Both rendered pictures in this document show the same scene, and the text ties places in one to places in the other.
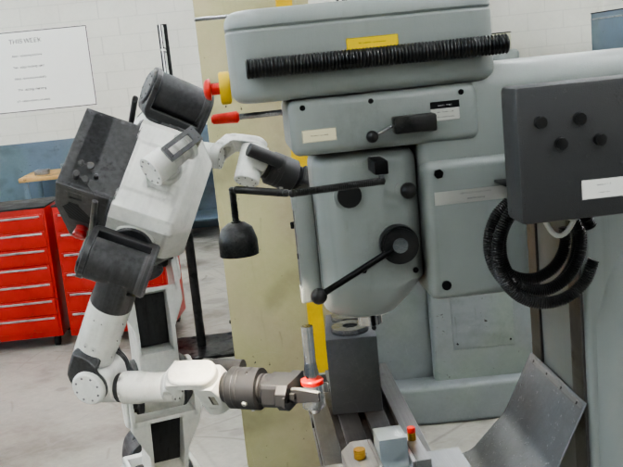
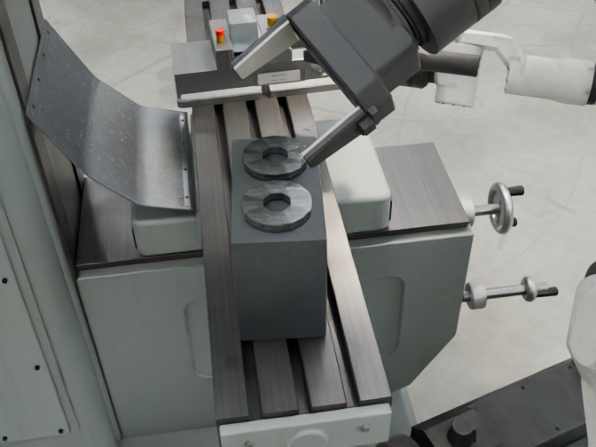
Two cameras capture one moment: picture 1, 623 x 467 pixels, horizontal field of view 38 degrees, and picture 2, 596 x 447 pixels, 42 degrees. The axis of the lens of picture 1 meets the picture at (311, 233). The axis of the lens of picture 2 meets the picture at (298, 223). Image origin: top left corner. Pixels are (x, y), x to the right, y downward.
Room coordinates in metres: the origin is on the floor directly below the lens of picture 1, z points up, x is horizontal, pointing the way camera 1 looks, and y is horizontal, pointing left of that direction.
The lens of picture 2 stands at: (2.96, -0.09, 1.81)
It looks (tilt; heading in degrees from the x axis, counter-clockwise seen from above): 42 degrees down; 177
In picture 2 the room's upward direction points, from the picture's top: 1 degrees counter-clockwise
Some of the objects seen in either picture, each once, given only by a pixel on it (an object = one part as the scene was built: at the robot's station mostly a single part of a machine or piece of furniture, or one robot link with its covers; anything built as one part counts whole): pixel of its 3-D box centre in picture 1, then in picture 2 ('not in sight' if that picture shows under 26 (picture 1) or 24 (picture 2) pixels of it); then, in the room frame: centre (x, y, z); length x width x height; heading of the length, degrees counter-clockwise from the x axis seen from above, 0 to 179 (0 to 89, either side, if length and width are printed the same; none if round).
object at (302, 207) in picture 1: (306, 246); not in sight; (1.71, 0.01, 1.45); 0.04 x 0.04 x 0.21; 4
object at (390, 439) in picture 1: (390, 448); (242, 29); (1.58, -0.11, 1.08); 0.06 x 0.05 x 0.06; 6
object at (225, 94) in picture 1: (224, 88); not in sight; (1.71, 0.13, 1.76); 0.06 x 0.02 x 0.06; 4
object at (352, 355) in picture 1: (352, 358); (278, 232); (2.15, -0.07, 1.07); 0.22 x 0.12 x 0.20; 178
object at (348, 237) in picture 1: (363, 228); not in sight; (1.72, -0.10, 1.47); 0.21 x 0.19 x 0.32; 4
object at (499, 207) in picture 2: not in sight; (484, 209); (1.69, 0.40, 0.67); 0.16 x 0.12 x 0.12; 94
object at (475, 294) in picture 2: not in sight; (510, 291); (1.82, 0.44, 0.55); 0.22 x 0.06 x 0.06; 94
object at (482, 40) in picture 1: (377, 56); not in sight; (1.58, -0.14, 1.79); 0.45 x 0.04 x 0.04; 94
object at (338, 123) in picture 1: (375, 116); not in sight; (1.72, -0.14, 1.68); 0.34 x 0.24 x 0.10; 94
